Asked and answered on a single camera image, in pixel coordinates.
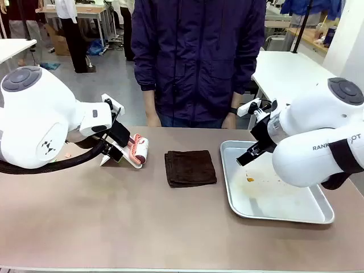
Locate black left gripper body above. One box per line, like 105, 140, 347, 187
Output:
109, 121, 132, 148

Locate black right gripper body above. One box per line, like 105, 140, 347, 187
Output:
249, 117, 278, 154

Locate dark brown towel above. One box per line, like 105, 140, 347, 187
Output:
164, 150, 218, 189

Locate person's left forearm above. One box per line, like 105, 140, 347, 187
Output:
230, 91, 243, 110

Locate person's right forearm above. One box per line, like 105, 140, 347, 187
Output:
143, 90, 156, 112

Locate person's left hand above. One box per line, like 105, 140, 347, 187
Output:
221, 112, 238, 130

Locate person's right hand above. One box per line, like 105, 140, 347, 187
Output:
144, 109, 162, 128

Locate white lint roller stand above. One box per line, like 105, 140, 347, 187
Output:
99, 154, 143, 171

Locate white plastic tray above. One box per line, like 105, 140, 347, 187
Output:
220, 139, 336, 225

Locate white table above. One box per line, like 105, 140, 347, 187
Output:
0, 38, 38, 65
251, 51, 334, 130

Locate blue plastic bag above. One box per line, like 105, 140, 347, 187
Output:
86, 39, 108, 56

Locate teal floor mat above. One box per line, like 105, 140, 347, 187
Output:
39, 62, 62, 72

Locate person in navy jacket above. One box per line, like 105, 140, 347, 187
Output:
130, 0, 267, 129

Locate wooden top desk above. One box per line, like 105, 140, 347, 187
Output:
35, 5, 115, 52
286, 26, 331, 54

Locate bystander in black trousers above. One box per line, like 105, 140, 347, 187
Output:
118, 0, 136, 62

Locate plain cardboard box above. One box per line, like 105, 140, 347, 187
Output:
44, 23, 72, 56

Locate bystander white top black trousers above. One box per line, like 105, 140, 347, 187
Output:
55, 0, 89, 75

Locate black stand pole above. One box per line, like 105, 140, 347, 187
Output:
19, 0, 32, 41
292, 0, 314, 55

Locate dark blue box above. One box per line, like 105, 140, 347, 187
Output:
324, 27, 338, 49

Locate plastic drink cup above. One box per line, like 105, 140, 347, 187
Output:
313, 20, 328, 41

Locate blue jacket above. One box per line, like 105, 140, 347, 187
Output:
279, 0, 342, 18

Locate bystander in khaki trousers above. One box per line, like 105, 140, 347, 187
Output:
0, 0, 39, 67

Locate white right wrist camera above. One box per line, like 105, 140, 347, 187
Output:
236, 97, 263, 117

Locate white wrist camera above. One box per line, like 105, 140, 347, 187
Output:
101, 93, 125, 115
236, 97, 263, 117

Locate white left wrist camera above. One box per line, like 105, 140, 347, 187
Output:
101, 93, 125, 115

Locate black left arm cable sleeve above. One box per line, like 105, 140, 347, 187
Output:
0, 139, 110, 175

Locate black arm cable sleeve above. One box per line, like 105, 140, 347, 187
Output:
320, 137, 364, 191
0, 139, 110, 175

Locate black right arm cable sleeve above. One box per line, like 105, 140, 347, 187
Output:
320, 137, 364, 191

